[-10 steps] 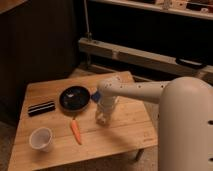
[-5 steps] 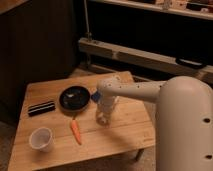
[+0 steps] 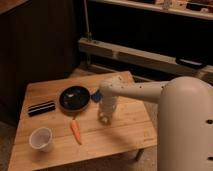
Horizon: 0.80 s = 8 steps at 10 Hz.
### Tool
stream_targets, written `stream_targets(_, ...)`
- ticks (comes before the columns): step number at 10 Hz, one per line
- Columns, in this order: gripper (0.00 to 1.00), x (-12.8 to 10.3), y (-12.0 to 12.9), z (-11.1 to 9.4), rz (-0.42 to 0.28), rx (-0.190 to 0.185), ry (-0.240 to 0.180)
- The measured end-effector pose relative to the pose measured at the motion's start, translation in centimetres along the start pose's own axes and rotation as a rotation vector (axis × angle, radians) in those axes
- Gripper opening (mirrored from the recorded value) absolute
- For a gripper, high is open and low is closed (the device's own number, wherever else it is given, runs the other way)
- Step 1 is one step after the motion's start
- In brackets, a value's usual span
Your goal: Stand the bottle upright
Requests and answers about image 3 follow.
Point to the wooden low table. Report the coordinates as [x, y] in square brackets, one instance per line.
[131, 128]

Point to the wooden shelf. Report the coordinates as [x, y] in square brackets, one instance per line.
[156, 8]

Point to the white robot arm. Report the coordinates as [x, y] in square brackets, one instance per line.
[185, 118]

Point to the metal pole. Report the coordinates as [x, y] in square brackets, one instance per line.
[88, 32]

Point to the black round plate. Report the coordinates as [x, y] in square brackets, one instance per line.
[74, 98]

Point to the black handle on bench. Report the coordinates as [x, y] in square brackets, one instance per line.
[190, 64]

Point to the blue sponge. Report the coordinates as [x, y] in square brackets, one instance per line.
[96, 96]

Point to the orange carrot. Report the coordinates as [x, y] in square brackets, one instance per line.
[76, 132]

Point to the wooden bench beam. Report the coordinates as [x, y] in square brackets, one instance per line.
[143, 58]

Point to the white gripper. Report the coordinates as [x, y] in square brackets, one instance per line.
[108, 105]

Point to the white paper cup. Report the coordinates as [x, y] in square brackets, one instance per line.
[41, 139]

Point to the clear yellow plastic bottle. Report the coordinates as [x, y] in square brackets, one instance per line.
[104, 118]

